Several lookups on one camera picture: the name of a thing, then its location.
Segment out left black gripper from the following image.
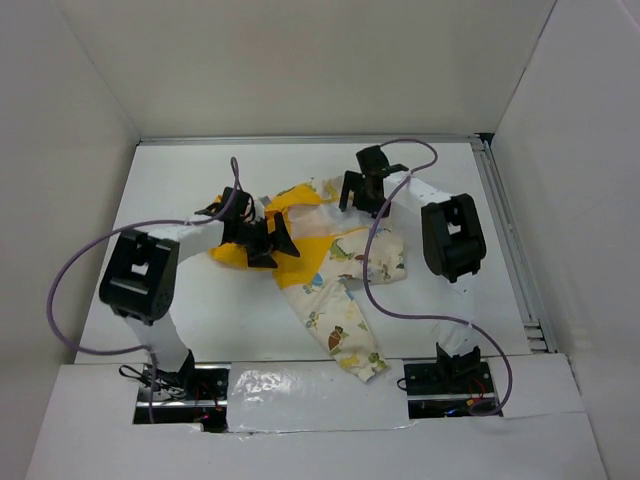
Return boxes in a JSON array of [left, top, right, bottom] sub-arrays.
[[233, 211, 299, 268]]

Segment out yellow cream dinosaur print jacket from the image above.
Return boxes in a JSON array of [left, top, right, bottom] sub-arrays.
[[207, 176, 407, 385]]

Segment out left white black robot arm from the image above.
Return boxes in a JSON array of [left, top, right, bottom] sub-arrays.
[[99, 187, 300, 399]]

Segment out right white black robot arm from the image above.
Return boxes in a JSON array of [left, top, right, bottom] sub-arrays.
[[339, 142, 487, 320]]

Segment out white taped cover plate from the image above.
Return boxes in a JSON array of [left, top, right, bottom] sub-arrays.
[[227, 360, 411, 433]]

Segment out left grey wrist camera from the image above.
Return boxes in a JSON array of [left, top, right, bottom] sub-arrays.
[[256, 196, 273, 211]]

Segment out aluminium frame rail back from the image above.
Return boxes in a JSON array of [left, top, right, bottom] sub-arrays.
[[138, 133, 483, 146]]

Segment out aluminium frame rail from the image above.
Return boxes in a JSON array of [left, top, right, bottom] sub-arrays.
[[471, 133, 559, 354], [138, 133, 483, 146]]

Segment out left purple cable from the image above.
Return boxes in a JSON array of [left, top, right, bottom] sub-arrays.
[[46, 156, 242, 426]]

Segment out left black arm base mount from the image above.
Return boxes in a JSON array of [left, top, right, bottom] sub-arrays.
[[118, 365, 230, 433]]

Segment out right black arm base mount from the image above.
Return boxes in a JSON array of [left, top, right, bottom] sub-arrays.
[[396, 360, 499, 420]]

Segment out aluminium frame rail right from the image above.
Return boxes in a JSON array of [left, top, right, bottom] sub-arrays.
[[471, 133, 559, 354]]

